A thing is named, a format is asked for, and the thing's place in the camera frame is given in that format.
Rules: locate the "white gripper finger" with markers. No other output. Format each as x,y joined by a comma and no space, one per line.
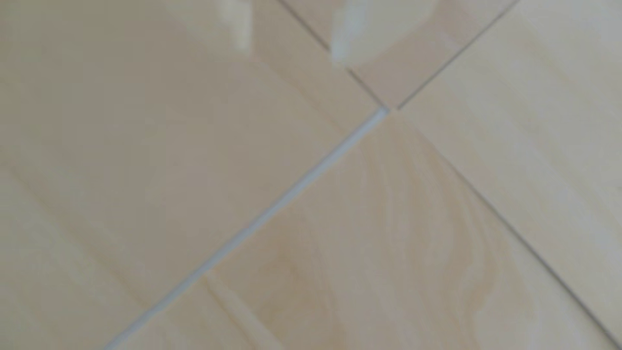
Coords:
237,24
374,29

